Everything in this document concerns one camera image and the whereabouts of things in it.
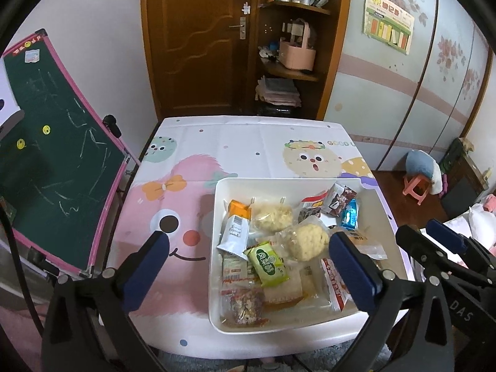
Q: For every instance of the black easel knob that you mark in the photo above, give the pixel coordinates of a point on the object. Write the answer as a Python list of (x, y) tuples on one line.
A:
[(111, 126)]

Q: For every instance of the wooden shelf cabinet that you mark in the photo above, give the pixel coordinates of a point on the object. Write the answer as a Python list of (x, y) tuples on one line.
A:
[(333, 46)]

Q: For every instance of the white plastic tray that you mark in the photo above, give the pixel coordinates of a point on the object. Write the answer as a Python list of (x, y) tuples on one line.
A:
[(271, 190)]

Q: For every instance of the white red label packet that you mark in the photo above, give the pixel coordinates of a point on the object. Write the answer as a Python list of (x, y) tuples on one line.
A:
[(234, 269)]

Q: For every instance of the pink plastic stool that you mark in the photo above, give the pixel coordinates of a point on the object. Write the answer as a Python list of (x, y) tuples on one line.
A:
[(416, 190)]

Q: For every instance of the wall poster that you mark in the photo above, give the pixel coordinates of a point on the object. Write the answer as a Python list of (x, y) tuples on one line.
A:
[(387, 23)]

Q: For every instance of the floral sliding wardrobe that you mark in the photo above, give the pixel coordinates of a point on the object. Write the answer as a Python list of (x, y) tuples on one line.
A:
[(368, 97)]

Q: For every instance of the mixed nuts packet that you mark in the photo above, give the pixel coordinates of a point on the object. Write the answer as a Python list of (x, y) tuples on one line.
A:
[(244, 304)]

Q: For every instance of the long bread packet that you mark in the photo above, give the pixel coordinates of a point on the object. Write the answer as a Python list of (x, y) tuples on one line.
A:
[(286, 292)]

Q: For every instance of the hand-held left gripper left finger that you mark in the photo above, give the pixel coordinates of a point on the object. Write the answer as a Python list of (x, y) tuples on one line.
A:
[(149, 267)]

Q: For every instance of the green chalkboard pink frame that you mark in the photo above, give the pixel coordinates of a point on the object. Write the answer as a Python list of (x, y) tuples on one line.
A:
[(62, 155)]

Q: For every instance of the pink plush toy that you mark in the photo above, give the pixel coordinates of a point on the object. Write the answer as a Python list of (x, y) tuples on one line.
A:
[(490, 201)]

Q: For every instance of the stack of folded towels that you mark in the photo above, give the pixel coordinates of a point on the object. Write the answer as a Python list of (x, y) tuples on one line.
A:
[(279, 91)]

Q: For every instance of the wooden door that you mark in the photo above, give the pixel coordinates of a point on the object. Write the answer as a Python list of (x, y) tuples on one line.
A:
[(193, 46)]

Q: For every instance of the orange white snack packet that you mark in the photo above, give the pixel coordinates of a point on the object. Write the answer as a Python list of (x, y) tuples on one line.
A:
[(236, 228)]

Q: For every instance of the blue white plush cushion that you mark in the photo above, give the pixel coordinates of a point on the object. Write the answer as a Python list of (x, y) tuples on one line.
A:
[(420, 164)]

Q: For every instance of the wooden bedside cabinet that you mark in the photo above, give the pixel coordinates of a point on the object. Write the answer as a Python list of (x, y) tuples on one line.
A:
[(472, 170)]

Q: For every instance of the blue white snack packet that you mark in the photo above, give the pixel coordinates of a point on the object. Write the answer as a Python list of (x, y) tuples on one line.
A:
[(350, 215)]

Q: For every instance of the white door hook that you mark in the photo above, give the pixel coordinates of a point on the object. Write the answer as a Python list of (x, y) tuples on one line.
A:
[(246, 7)]

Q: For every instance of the clear noodle cake packet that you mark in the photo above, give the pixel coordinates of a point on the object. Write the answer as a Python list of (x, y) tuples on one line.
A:
[(308, 242), (271, 217)]

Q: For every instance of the dark brown white packet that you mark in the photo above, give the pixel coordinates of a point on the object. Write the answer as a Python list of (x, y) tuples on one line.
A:
[(341, 199)]

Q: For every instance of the white pillow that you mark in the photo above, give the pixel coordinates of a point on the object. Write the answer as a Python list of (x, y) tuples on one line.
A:
[(480, 221)]

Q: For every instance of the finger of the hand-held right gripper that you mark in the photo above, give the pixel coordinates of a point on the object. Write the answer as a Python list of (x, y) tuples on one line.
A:
[(445, 234), (414, 242)]

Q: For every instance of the green snack packet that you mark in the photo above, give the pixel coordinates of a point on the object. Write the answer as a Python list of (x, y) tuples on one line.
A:
[(269, 267)]

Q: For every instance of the printed cartoon tablecloth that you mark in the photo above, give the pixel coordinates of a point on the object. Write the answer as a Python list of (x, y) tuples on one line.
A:
[(252, 151)]

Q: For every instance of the white board sticker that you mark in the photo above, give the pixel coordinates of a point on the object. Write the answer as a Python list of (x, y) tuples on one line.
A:
[(33, 55)]

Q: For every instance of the pink basket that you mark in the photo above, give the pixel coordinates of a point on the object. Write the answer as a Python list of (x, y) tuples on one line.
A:
[(296, 56)]

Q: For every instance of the red white snack packet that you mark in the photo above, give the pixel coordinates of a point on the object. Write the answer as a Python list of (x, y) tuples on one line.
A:
[(333, 285)]

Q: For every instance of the red dark snack packet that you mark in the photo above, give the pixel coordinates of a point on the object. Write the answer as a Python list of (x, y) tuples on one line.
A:
[(312, 207)]

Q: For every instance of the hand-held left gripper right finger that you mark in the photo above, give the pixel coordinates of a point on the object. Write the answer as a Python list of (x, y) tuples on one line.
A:
[(354, 275)]

